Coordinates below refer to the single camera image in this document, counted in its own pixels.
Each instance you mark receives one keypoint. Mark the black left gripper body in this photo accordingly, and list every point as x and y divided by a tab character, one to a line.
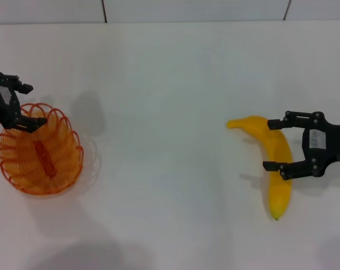
8	109

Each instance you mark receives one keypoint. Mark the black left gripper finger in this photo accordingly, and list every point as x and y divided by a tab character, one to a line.
23	87
32	124

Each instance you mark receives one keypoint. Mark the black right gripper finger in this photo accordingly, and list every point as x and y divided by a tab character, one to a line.
279	123
294	170

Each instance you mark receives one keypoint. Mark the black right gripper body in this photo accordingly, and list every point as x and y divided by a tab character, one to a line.
335	140

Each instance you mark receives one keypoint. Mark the yellow banana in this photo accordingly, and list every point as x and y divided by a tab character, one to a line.
279	191

